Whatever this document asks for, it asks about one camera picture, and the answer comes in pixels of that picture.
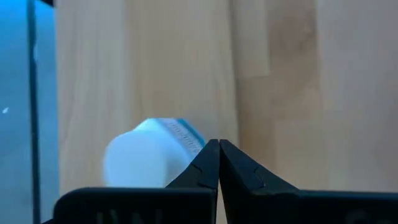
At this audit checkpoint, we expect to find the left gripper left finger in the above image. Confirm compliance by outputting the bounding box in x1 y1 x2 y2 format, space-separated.
42 139 220 224

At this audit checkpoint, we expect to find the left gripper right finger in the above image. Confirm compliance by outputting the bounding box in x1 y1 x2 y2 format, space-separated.
219 139 398 224

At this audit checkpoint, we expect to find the white bottle teal label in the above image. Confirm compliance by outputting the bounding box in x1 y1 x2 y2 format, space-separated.
102 117 206 189

